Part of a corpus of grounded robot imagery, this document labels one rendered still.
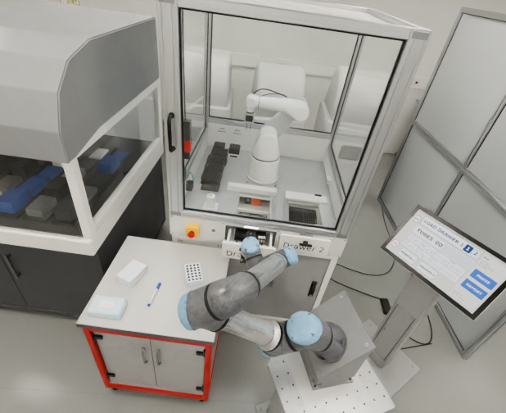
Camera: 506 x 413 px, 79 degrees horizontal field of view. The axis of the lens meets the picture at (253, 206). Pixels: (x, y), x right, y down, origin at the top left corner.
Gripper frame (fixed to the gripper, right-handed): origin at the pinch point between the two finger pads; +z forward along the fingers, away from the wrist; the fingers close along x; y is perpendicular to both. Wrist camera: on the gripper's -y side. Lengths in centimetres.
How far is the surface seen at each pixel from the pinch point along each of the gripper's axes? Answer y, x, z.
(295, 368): 49, 26, -15
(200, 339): 43.1, -16.2, -11.0
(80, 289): 30, -100, 44
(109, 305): 34, -60, -10
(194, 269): 11.3, -27.1, 6.6
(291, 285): 9, 32, 48
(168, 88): -57, -44, -49
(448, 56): -212, 157, 55
